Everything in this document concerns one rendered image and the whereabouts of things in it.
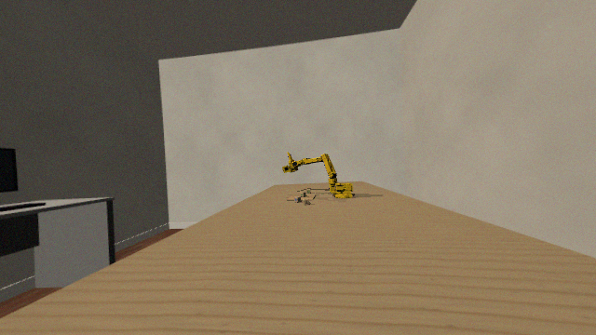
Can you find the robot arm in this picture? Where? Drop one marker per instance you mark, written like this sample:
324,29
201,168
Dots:
345,188

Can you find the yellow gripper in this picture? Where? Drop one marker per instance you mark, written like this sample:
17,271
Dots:
290,168

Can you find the tan mat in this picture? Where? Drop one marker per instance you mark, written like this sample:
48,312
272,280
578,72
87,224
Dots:
309,196

